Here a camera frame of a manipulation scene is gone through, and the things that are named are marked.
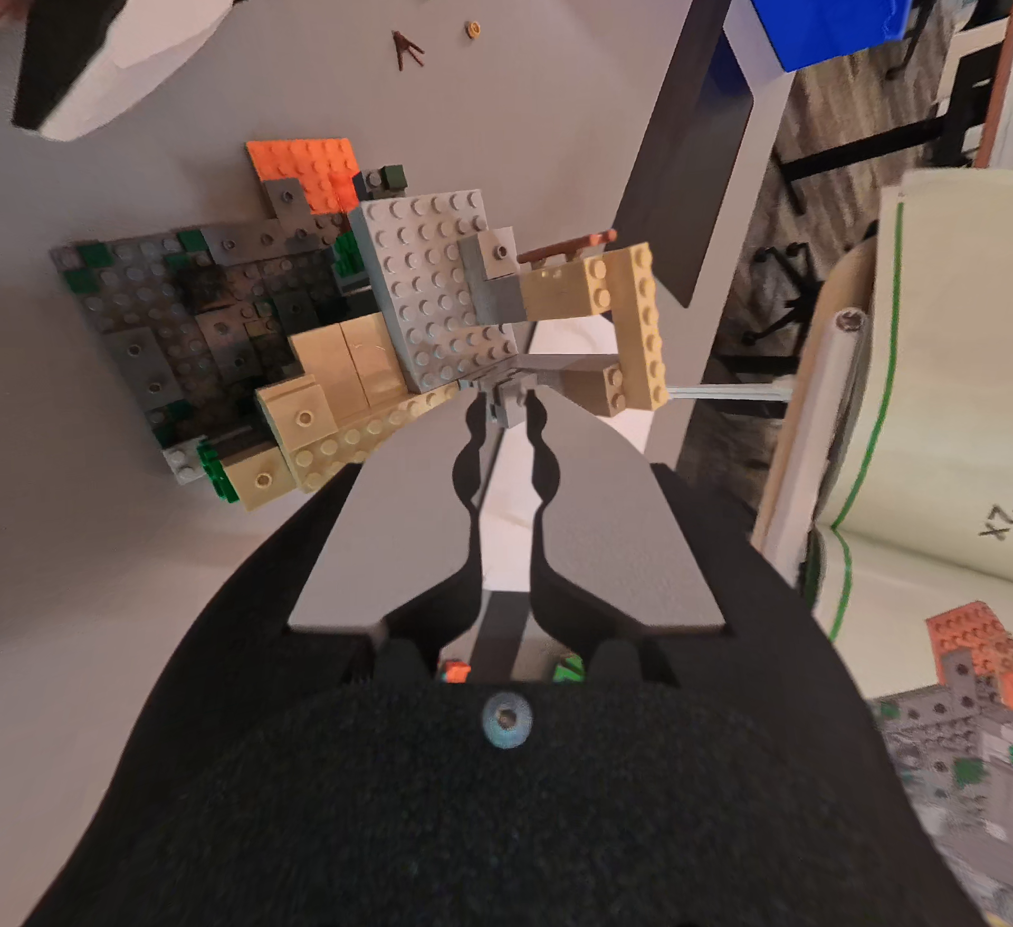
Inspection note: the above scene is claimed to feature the grey striped small brick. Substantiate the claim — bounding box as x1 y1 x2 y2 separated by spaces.
484 381 531 431

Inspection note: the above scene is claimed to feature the black table frame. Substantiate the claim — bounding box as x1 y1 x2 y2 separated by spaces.
771 17 1013 216

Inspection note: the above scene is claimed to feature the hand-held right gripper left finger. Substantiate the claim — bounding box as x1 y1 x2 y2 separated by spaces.
287 395 484 676

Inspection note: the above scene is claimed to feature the open instruction booklet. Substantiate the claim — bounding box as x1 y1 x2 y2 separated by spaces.
811 166 1013 927

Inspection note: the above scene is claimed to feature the grey desk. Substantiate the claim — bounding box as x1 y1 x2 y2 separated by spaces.
0 0 796 927

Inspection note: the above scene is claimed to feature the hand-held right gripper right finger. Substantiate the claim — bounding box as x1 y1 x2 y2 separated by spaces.
524 397 728 664

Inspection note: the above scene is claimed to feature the toy brick building model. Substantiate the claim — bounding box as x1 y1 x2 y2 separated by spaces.
49 138 672 512

